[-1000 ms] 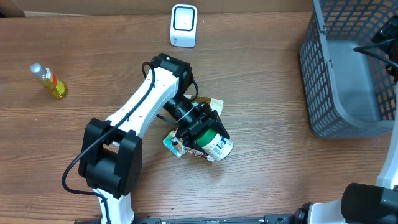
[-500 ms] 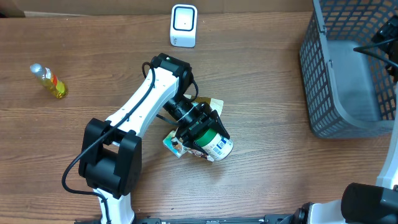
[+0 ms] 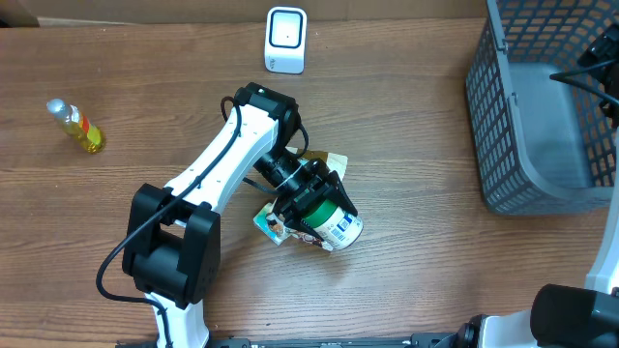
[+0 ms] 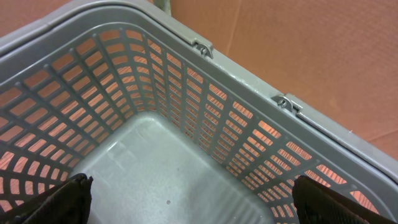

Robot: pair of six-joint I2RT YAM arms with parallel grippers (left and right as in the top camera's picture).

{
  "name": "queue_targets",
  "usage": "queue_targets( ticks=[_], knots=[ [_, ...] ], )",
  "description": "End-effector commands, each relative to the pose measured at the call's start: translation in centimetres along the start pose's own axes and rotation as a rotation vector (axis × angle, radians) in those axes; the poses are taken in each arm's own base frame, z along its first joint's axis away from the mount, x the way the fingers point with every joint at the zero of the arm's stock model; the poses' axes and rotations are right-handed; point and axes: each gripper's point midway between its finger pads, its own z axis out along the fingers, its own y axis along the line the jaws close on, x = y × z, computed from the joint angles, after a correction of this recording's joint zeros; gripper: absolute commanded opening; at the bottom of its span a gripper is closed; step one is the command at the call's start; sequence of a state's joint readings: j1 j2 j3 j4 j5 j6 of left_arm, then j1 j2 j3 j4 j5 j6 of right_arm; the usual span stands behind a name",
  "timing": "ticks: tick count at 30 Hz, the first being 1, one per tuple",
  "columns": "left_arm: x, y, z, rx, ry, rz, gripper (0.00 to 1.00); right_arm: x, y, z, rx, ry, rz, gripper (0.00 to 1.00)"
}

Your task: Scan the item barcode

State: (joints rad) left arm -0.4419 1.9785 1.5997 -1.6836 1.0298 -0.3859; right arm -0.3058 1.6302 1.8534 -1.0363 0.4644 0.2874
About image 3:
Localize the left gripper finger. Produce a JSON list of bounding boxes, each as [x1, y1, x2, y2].
[[331, 171, 358, 217], [284, 215, 324, 242]]

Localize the white barcode snack packet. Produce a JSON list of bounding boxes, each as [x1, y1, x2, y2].
[[290, 230, 334, 251]]

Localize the teal tissue pack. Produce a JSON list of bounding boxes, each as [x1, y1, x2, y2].
[[252, 202, 291, 246]]

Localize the brown snack packet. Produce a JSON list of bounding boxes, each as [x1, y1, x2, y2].
[[299, 150, 348, 180]]

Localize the green lid jar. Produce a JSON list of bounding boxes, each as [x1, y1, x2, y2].
[[303, 200, 364, 250]]

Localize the yellow liquid bottle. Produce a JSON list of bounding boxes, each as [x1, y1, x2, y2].
[[46, 99, 105, 154]]

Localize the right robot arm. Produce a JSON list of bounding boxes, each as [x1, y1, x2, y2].
[[443, 18, 618, 347]]

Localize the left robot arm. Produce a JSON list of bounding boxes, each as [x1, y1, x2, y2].
[[122, 82, 364, 347]]

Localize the white barcode scanner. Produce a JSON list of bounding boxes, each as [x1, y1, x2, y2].
[[264, 6, 308, 74]]

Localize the grey plastic basket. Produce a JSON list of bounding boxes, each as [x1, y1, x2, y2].
[[465, 0, 618, 216]]

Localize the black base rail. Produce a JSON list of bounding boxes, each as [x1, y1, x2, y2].
[[115, 331, 465, 348]]

